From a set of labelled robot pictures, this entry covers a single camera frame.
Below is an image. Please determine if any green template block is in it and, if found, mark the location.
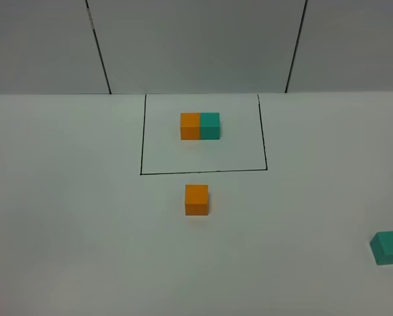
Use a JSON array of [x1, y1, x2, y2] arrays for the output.
[[200, 113, 221, 140]]

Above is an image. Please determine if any orange template block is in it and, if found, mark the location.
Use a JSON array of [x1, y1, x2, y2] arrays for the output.
[[180, 113, 201, 140]]

